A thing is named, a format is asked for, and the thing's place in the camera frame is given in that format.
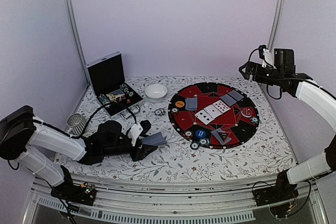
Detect round red black poker mat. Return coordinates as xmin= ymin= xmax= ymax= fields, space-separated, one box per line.
xmin=168 ymin=82 xmax=259 ymax=149

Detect boxed playing card deck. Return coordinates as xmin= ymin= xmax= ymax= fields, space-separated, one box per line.
xmin=106 ymin=89 xmax=125 ymax=101

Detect face up nine card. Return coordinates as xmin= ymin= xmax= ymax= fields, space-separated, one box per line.
xmin=213 ymin=100 xmax=230 ymax=113

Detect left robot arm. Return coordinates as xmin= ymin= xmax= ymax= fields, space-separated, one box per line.
xmin=1 ymin=105 xmax=157 ymax=200

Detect face up ace card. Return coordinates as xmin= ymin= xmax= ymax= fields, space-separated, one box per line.
xmin=204 ymin=104 xmax=222 ymax=119

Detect dealt cards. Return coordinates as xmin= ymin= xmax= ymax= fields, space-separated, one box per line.
xmin=220 ymin=90 xmax=244 ymax=106
xmin=211 ymin=129 xmax=224 ymax=146
xmin=185 ymin=97 xmax=198 ymax=111

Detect ribbed metal cup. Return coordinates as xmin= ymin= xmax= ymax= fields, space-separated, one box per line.
xmin=66 ymin=113 xmax=87 ymax=136

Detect blue small blind button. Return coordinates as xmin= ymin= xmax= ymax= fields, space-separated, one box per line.
xmin=195 ymin=130 xmax=206 ymax=139

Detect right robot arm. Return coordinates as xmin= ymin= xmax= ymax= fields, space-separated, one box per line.
xmin=119 ymin=55 xmax=333 ymax=183

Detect triangular all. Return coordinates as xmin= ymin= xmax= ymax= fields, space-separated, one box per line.
xmin=219 ymin=132 xmax=232 ymax=145

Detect aluminium frame post left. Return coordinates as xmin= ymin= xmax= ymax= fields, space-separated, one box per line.
xmin=64 ymin=0 xmax=90 ymax=84

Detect floral tablecloth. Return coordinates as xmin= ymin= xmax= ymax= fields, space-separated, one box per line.
xmin=55 ymin=77 xmax=296 ymax=183

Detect long poker chip row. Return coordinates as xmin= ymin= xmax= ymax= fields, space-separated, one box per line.
xmin=98 ymin=94 xmax=111 ymax=108

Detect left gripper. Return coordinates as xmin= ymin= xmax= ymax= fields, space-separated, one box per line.
xmin=102 ymin=137 xmax=158 ymax=162

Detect blue chips off mat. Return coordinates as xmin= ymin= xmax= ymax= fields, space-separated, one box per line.
xmin=190 ymin=142 xmax=199 ymax=150

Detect green chips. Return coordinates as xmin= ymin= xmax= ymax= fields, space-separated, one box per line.
xmin=250 ymin=117 xmax=259 ymax=125
xmin=199 ymin=138 xmax=210 ymax=147

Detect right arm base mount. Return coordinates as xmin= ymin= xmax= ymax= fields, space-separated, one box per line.
xmin=252 ymin=184 xmax=299 ymax=206

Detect orange big blind button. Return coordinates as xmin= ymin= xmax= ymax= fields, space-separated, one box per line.
xmin=175 ymin=101 xmax=185 ymax=108

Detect short poker chip row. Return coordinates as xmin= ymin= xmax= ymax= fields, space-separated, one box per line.
xmin=120 ymin=83 xmax=129 ymax=93

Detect red chips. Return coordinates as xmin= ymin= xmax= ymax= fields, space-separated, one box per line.
xmin=184 ymin=131 xmax=193 ymax=140

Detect blue card deck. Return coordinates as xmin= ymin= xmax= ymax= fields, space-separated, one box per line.
xmin=142 ymin=132 xmax=167 ymax=146

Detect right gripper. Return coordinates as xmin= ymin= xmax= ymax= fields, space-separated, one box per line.
xmin=239 ymin=61 xmax=284 ymax=86

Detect white ceramic bowl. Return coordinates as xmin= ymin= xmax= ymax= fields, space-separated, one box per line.
xmin=144 ymin=84 xmax=167 ymax=102

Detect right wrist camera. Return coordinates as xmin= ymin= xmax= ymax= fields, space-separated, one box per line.
xmin=258 ymin=45 xmax=274 ymax=68

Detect face up spade card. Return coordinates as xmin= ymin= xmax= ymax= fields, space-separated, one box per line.
xmin=195 ymin=110 xmax=214 ymax=125

